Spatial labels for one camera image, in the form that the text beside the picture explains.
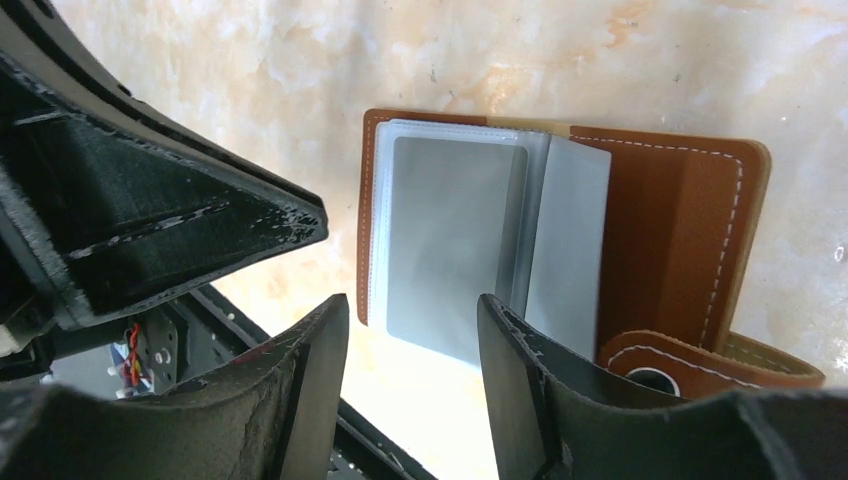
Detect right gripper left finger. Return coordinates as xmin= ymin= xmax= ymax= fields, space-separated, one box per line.
xmin=1 ymin=294 xmax=349 ymax=479

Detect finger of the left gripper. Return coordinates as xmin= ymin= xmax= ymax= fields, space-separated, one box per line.
xmin=1 ymin=54 xmax=328 ymax=330

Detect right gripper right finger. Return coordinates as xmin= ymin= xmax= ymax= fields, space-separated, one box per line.
xmin=477 ymin=294 xmax=847 ymax=479

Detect brown leather card holder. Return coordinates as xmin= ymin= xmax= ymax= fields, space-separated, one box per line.
xmin=357 ymin=108 xmax=825 ymax=399

